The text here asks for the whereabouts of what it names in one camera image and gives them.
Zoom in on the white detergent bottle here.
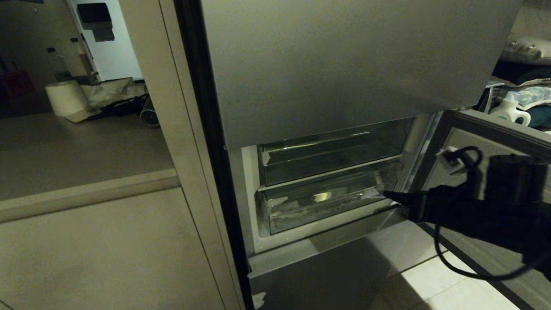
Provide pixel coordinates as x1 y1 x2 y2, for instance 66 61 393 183
490 94 532 127

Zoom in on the clear fridge drawer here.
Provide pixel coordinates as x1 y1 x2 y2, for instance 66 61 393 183
256 161 404 236
257 117 415 186

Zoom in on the black cable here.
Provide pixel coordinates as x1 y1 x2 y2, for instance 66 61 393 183
434 146 551 281

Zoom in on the crumpled pale bag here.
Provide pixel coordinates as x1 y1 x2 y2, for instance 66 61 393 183
81 77 135 109

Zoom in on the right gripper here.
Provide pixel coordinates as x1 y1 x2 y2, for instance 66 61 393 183
382 185 500 242

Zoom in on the small white fan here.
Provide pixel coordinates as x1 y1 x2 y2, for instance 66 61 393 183
140 96 161 128

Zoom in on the grey fridge door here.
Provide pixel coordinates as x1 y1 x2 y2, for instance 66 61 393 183
201 0 523 150

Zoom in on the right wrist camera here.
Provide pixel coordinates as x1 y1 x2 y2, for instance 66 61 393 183
486 154 550 204

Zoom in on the white background door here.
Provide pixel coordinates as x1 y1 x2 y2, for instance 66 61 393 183
68 0 143 82

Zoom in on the grey fridge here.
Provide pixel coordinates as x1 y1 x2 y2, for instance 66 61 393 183
174 0 444 310

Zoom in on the tall beige cabinet panel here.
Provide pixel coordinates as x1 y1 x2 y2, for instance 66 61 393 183
118 0 247 310

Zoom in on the beige kitchen counter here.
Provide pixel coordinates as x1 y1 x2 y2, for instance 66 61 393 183
0 111 235 310

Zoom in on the patterned cloth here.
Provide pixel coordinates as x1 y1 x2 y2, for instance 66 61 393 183
512 79 551 110

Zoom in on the grey freezer drawer front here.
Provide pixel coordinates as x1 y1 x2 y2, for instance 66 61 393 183
248 206 407 310

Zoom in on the open fridge door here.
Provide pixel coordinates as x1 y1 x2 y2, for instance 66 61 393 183
407 109 551 310

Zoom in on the white paper towel roll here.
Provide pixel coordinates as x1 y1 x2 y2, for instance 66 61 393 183
45 80 90 118

